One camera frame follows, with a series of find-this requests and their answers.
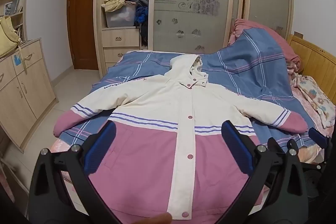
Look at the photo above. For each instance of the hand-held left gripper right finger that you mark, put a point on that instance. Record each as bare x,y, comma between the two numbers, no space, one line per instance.
236,145

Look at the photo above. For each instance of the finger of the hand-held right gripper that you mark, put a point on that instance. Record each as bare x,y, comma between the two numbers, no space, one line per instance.
317,137

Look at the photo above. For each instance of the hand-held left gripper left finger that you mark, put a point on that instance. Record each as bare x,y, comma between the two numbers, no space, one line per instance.
101,145

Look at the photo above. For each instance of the pink and cream hooded jacket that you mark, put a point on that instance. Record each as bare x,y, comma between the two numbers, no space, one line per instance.
157,98

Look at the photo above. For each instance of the dark blue clothes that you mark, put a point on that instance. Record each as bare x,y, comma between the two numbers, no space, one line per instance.
141,15

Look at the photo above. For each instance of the person's left hand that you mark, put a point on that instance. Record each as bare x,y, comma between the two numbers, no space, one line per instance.
158,218

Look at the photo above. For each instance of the floral blanket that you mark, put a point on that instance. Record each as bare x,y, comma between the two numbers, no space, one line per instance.
315,98

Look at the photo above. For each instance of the pink patterned bed sheet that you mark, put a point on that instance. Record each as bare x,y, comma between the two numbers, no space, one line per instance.
61,146

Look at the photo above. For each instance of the wooden headboard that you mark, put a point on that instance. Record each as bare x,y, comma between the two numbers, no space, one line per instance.
315,58

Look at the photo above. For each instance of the blue plaid bed cover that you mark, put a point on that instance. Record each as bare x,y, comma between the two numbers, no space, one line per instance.
236,66

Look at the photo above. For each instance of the beige side cabinet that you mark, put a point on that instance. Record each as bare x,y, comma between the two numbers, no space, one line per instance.
23,98

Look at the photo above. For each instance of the wardrobe drawer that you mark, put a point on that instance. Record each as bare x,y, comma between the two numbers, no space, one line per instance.
115,54
119,39

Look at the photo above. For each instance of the pink quilt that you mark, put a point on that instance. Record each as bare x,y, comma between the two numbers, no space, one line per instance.
278,40

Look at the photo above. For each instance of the black hanging garment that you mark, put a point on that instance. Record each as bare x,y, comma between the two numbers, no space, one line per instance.
144,35

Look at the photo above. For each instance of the blue sticker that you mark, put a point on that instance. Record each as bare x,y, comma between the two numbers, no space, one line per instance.
17,60

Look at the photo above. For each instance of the frosted floral sliding door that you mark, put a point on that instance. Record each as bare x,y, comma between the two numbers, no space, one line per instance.
183,29

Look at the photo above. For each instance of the brown wooden door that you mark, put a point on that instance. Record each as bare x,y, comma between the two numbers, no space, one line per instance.
84,16

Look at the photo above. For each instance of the clear plastic storage box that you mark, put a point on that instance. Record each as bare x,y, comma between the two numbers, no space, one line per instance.
120,16

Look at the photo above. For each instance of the beige wooden wardrobe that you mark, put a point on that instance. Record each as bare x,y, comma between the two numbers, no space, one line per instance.
98,3

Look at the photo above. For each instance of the yellow crumpled cloth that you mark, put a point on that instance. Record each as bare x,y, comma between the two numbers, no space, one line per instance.
113,3

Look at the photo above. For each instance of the yellow bag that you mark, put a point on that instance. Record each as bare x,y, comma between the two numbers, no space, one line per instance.
6,35

